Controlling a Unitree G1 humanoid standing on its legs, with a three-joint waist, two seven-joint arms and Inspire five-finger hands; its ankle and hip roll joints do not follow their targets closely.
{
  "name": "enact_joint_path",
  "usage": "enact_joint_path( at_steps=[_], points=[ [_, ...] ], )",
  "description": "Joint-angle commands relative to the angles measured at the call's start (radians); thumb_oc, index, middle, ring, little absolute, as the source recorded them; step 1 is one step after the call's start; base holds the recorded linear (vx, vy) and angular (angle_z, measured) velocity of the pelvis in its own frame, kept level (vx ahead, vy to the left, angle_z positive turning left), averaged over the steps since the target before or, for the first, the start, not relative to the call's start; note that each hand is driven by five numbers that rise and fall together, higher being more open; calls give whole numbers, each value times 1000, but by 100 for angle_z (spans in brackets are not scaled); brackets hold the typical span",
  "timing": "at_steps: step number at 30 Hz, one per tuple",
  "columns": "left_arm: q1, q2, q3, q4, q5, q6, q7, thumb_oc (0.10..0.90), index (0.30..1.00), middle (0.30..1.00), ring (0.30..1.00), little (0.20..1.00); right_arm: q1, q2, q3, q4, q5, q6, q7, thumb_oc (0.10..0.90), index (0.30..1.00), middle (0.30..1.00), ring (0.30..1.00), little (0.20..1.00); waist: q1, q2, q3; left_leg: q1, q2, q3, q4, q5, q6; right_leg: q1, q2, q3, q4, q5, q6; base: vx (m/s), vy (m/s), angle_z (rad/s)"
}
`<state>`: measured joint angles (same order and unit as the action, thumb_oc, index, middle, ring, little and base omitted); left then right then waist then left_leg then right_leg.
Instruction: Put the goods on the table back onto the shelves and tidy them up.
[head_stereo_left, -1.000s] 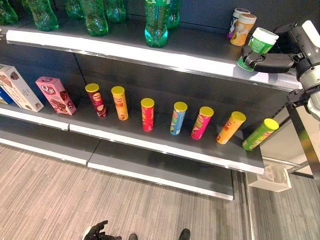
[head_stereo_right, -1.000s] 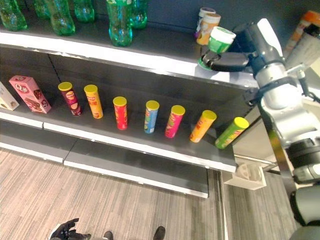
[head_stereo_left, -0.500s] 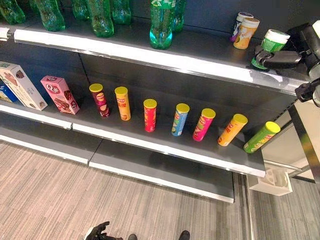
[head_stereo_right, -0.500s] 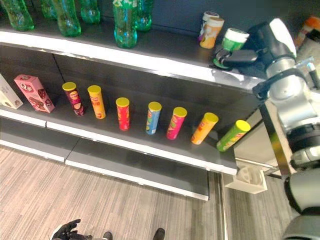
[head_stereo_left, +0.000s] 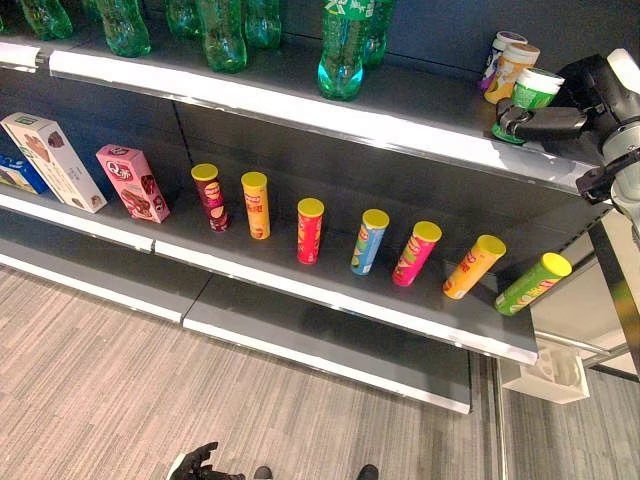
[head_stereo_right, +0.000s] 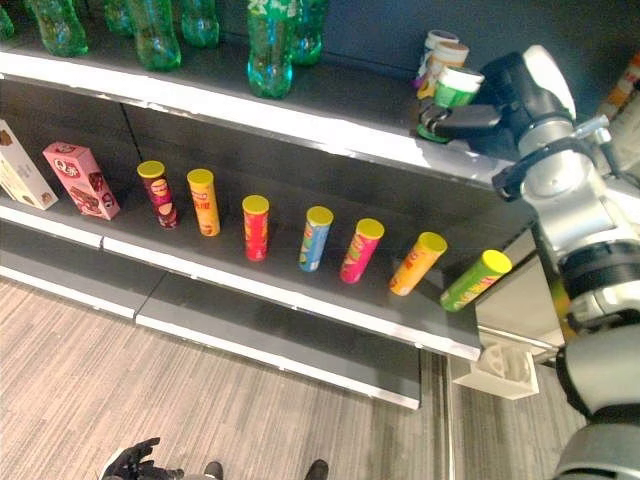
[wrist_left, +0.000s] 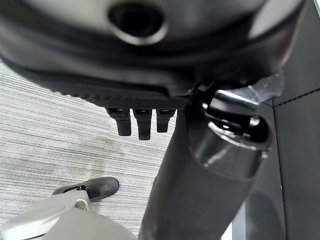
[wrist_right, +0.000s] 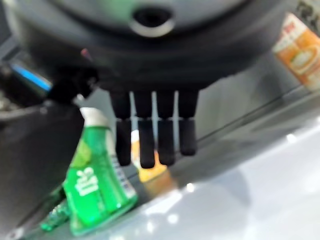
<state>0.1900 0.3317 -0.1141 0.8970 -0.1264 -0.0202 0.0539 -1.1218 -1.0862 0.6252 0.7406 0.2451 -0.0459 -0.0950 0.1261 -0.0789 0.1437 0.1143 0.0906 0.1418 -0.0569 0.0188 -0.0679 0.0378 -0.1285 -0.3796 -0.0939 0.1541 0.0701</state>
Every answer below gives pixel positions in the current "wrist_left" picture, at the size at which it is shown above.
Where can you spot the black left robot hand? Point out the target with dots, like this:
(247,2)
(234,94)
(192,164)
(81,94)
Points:
(140,62)

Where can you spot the clear plastic tape piece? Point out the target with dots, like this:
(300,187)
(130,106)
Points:
(271,86)

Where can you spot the silver robot leg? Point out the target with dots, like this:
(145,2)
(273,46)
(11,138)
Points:
(62,220)

